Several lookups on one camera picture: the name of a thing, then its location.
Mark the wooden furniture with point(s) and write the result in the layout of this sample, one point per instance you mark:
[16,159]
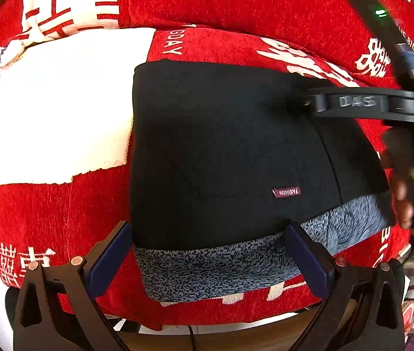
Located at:
[228,336]

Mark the person's right hand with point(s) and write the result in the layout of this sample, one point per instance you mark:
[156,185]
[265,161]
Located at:
[402,190]

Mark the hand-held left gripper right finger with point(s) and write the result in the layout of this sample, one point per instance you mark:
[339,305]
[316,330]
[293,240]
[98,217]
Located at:
[307,263]

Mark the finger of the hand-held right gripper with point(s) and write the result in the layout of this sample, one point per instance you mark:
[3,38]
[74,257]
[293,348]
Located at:
[311,102]

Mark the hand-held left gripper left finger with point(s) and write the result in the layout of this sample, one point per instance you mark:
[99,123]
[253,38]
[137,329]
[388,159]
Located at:
[110,263]

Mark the black pants with grey lining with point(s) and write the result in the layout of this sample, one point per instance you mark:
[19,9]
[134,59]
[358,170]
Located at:
[221,146]

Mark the red printed blanket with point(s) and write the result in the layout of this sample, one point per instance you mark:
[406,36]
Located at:
[57,215]

